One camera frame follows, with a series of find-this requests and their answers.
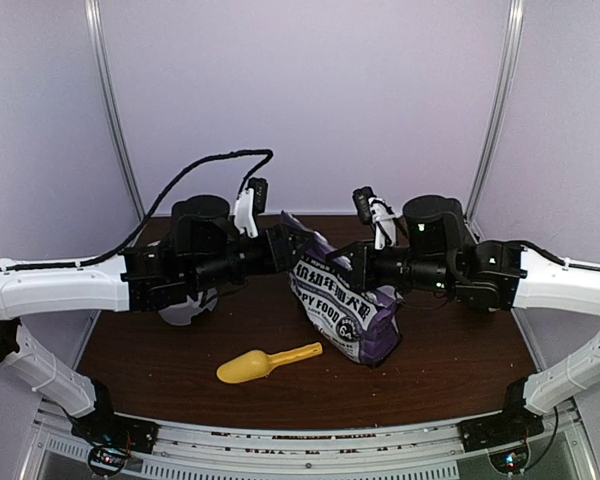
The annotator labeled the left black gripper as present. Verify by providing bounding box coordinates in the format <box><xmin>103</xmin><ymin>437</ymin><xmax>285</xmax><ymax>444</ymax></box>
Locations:
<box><xmin>188</xmin><ymin>222</ymin><xmax>315</xmax><ymax>294</ymax></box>

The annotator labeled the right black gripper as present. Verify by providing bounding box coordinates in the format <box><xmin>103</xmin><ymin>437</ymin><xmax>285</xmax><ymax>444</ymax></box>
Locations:
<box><xmin>325</xmin><ymin>241</ymin><xmax>454</xmax><ymax>296</ymax></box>

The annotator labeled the purple pet food bag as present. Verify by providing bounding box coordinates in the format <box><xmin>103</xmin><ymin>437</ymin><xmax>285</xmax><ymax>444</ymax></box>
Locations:
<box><xmin>281</xmin><ymin>211</ymin><xmax>404</xmax><ymax>367</ymax></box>

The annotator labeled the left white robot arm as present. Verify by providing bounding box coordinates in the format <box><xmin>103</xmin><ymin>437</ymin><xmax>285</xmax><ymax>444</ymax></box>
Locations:
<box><xmin>0</xmin><ymin>191</ymin><xmax>309</xmax><ymax>445</ymax></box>

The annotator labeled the grey double pet feeder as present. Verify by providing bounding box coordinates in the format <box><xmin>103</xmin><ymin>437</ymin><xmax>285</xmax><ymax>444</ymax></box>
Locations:
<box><xmin>144</xmin><ymin>238</ymin><xmax>219</xmax><ymax>327</ymax></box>

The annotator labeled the yellow plastic scoop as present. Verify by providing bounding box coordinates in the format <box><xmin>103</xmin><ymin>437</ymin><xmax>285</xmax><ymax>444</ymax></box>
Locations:
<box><xmin>216</xmin><ymin>342</ymin><xmax>323</xmax><ymax>384</ymax></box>

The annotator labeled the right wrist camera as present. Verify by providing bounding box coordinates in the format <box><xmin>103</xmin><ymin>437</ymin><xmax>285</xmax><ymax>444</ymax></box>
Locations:
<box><xmin>352</xmin><ymin>186</ymin><xmax>398</xmax><ymax>250</ymax></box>

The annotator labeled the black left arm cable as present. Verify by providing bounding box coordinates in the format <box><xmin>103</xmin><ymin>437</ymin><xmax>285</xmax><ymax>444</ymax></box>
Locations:
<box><xmin>79</xmin><ymin>147</ymin><xmax>275</xmax><ymax>269</ymax></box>

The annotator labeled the front aluminium rail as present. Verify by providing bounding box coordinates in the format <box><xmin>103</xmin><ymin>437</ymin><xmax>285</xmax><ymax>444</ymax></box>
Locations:
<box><xmin>32</xmin><ymin>394</ymin><xmax>589</xmax><ymax>480</ymax></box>

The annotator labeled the right aluminium frame post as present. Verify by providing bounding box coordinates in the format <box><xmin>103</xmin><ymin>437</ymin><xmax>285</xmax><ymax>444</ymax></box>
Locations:
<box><xmin>465</xmin><ymin>0</ymin><xmax>525</xmax><ymax>224</ymax></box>

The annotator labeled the aluminium frame post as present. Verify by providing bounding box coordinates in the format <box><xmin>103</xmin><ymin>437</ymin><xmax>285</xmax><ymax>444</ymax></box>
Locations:
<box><xmin>84</xmin><ymin>0</ymin><xmax>146</xmax><ymax>220</ymax></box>
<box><xmin>465</xmin><ymin>0</ymin><xmax>525</xmax><ymax>224</ymax></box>

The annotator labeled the left aluminium frame post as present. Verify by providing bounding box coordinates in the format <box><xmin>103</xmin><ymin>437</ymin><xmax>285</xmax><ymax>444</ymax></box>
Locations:
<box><xmin>84</xmin><ymin>0</ymin><xmax>146</xmax><ymax>220</ymax></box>

